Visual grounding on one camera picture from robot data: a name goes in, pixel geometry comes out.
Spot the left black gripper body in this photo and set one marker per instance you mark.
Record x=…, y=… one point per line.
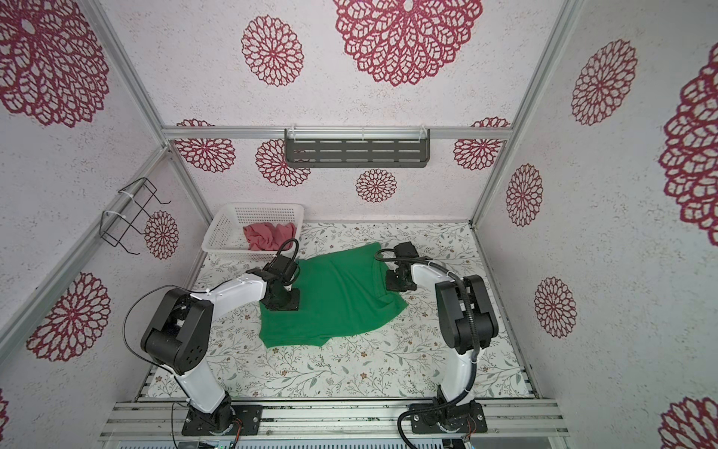
x=288, y=299

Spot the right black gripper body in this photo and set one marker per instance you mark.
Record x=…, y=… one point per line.
x=393, y=281

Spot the green tank top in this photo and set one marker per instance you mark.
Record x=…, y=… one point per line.
x=342, y=294

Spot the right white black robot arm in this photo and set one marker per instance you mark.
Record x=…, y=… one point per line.
x=467, y=319

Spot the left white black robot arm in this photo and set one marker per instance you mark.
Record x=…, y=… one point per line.
x=177, y=337

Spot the pink red tank top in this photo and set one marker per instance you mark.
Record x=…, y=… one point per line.
x=268, y=237

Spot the white plastic laundry basket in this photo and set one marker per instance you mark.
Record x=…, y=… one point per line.
x=225, y=237

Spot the dark grey wall shelf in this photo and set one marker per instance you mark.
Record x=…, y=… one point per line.
x=357, y=149

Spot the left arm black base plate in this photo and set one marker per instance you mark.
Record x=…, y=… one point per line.
x=227, y=420

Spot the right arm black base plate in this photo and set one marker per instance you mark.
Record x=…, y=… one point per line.
x=462, y=419

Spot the black wire wall rack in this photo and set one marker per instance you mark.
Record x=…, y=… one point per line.
x=141, y=198

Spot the aluminium front rail frame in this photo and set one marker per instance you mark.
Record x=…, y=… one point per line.
x=367, y=420

